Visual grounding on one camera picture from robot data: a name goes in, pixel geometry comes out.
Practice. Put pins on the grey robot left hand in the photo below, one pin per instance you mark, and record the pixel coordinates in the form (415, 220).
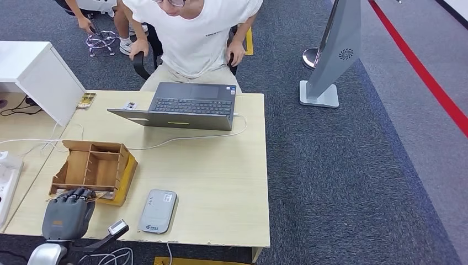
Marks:
(67, 217)

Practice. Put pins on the person's right hand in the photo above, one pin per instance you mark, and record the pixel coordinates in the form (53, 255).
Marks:
(140, 45)

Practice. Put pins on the person's left hand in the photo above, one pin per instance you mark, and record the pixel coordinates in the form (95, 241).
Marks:
(235, 53)

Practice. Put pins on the white ID card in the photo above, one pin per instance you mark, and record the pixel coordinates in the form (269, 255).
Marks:
(129, 106)

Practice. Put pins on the silver robot left forearm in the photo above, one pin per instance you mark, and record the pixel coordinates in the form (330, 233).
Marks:
(45, 254)

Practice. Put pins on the person's left forearm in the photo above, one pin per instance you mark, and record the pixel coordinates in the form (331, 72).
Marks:
(245, 31)

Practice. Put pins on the person's right forearm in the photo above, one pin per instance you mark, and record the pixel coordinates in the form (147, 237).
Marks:
(139, 31)

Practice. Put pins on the background person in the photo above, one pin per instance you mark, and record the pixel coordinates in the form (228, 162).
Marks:
(122, 22)

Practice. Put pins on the grey card reader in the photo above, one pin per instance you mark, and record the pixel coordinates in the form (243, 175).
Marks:
(157, 211)

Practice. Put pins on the black office chair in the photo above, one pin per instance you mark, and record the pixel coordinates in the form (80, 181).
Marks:
(139, 67)

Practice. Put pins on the black stool with chrome base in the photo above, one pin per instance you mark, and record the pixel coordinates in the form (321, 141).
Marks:
(102, 40)

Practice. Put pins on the wooden organiser box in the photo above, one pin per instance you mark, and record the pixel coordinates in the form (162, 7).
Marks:
(95, 168)

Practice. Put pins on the white power strip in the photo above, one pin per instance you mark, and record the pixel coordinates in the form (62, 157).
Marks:
(7, 183)

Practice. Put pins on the yellow base board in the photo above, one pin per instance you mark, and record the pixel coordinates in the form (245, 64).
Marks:
(126, 179)

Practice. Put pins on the chrome stanchion base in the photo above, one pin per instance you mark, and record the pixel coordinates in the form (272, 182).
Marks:
(310, 58)

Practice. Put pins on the dark grey laptop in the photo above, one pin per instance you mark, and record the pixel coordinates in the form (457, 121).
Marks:
(190, 124)

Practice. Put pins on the grey kiosk stand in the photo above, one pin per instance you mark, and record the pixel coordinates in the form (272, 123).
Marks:
(336, 55)

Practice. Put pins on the white cabinet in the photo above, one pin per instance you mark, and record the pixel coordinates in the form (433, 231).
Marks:
(44, 78)

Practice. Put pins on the dark brown object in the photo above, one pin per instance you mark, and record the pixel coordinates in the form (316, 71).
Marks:
(3, 104)

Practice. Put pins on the pale wrist camera on bracket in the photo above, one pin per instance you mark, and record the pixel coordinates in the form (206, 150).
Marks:
(117, 226)

